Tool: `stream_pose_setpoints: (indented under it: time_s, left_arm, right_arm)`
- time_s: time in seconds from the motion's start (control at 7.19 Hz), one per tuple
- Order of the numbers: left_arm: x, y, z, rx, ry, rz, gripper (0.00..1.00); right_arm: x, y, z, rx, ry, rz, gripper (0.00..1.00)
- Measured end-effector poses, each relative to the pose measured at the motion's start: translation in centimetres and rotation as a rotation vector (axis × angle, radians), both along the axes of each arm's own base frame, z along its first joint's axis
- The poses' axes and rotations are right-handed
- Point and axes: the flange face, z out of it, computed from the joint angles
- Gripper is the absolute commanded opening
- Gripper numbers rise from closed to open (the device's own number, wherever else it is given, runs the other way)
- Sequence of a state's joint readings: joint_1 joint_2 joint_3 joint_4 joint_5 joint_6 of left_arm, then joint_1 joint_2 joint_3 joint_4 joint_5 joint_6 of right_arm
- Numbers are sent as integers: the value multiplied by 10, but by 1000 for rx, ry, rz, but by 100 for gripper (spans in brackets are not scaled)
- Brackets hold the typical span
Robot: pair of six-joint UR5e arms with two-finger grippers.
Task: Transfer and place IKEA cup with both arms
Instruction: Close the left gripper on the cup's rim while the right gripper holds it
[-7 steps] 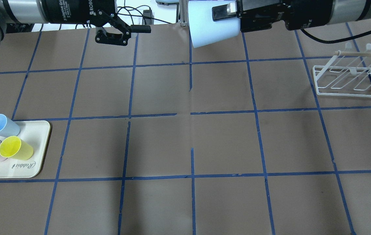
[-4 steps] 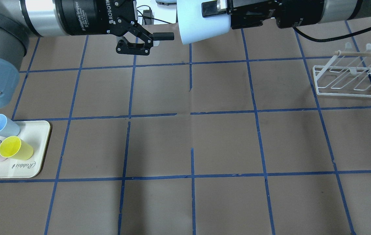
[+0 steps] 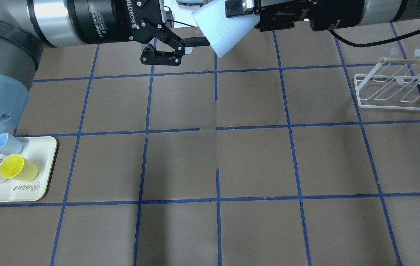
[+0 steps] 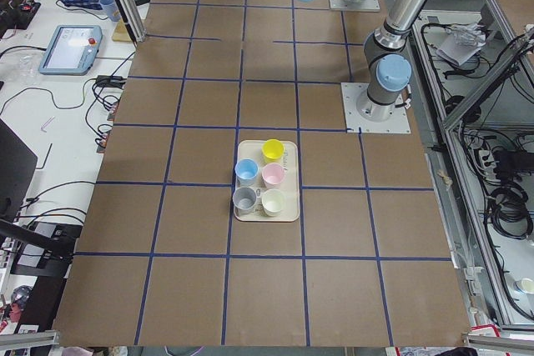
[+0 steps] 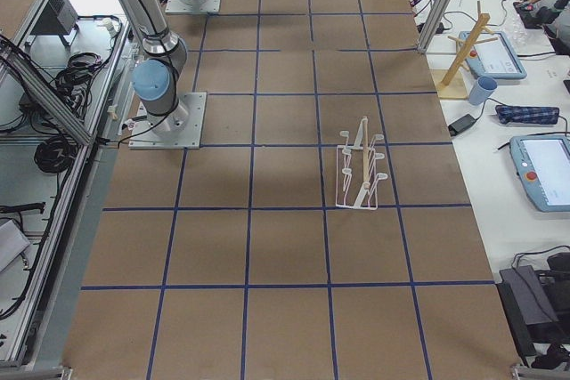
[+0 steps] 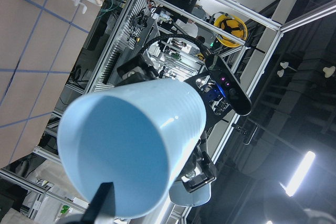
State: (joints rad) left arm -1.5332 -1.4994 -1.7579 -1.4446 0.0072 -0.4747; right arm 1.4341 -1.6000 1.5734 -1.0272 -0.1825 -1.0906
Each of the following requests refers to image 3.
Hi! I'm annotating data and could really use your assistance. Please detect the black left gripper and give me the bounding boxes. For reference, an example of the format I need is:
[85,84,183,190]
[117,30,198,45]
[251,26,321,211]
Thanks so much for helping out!
[66,0,210,66]

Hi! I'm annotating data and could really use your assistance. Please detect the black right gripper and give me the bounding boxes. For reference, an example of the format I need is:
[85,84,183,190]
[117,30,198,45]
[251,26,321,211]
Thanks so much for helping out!
[225,0,365,32]

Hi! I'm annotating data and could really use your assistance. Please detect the light blue plastic cup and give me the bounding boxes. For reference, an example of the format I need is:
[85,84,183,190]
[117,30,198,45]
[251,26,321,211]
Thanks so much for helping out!
[191,0,260,58]

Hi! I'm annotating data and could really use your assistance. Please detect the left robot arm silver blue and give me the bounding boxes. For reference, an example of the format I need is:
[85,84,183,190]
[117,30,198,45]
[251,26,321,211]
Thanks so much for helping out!
[0,0,210,134]

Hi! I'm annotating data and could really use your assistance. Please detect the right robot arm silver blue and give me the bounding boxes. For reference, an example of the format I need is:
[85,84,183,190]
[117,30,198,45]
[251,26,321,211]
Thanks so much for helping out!
[224,0,420,32]

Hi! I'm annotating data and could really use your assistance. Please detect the blue plastic cup on tray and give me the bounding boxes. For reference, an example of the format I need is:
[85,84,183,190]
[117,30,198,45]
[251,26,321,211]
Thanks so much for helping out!
[0,133,23,155]

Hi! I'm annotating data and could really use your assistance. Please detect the yellow plastic cup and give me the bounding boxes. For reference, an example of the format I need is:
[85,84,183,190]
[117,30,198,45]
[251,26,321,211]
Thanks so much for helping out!
[0,154,39,182]

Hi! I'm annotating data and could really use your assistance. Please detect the cream serving tray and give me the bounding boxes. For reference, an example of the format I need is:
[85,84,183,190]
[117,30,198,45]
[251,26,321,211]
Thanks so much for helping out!
[0,136,58,202]

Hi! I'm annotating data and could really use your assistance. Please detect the aluminium frame post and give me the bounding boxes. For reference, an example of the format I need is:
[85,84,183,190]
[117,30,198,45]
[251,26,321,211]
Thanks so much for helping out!
[202,0,216,30]

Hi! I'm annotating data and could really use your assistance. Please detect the white wire cup rack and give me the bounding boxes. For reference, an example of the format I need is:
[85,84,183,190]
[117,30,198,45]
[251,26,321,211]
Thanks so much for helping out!
[353,48,420,111]

